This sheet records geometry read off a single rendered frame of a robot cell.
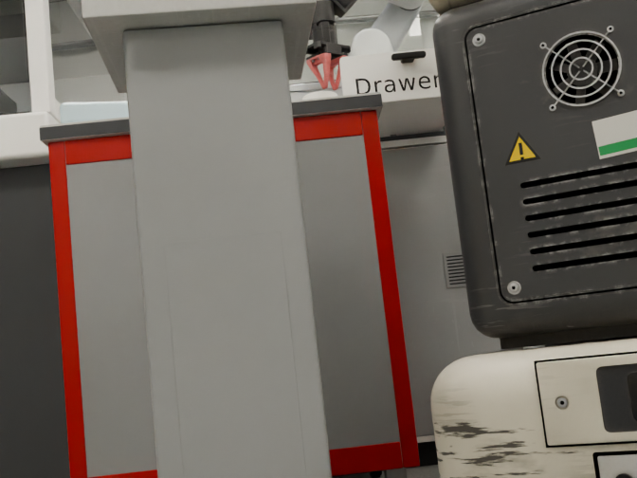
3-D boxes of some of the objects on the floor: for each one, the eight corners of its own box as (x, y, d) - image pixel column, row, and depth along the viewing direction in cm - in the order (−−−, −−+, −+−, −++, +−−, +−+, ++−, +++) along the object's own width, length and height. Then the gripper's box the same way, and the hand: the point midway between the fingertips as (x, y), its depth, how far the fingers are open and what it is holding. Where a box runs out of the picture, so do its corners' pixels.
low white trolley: (433, 520, 141) (380, 91, 151) (67, 563, 139) (39, 124, 149) (395, 472, 198) (358, 164, 209) (136, 503, 196) (111, 189, 207)
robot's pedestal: (398, 626, 90) (321, -33, 100) (118, 667, 87) (68, -17, 97) (361, 560, 119) (304, 57, 130) (151, 589, 116) (110, 71, 127)
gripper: (316, 16, 188) (323, 82, 187) (349, 23, 195) (355, 87, 194) (297, 26, 194) (304, 91, 192) (329, 31, 200) (336, 95, 199)
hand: (330, 85), depth 193 cm, fingers open, 3 cm apart
